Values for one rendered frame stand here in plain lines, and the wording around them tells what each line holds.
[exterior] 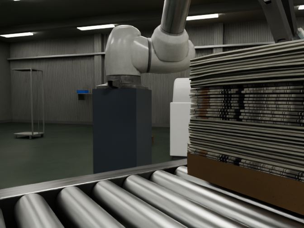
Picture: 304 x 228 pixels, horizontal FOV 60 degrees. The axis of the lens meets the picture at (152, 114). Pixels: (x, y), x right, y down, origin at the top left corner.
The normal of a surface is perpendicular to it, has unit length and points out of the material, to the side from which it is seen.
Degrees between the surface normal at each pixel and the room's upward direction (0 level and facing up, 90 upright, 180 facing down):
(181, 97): 80
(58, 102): 90
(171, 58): 131
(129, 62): 93
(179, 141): 90
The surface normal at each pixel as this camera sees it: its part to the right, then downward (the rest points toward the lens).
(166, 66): 0.12, 0.69
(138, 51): 0.23, 0.00
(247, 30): -0.31, 0.05
